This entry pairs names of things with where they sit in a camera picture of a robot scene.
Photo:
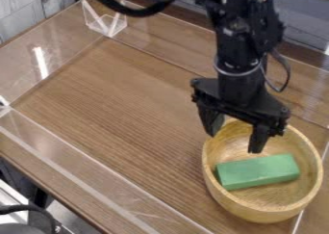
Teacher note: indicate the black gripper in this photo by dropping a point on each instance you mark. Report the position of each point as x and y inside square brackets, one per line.
[237, 94]

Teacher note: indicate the brown wooden bowl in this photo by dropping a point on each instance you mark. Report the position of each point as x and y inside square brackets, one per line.
[270, 203]

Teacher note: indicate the green rectangular block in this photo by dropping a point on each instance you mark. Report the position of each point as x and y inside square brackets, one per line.
[256, 172]

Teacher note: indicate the black metal table bracket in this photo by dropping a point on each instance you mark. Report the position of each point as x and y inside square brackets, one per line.
[47, 223]

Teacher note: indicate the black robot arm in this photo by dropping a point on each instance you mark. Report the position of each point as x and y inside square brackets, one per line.
[248, 32]

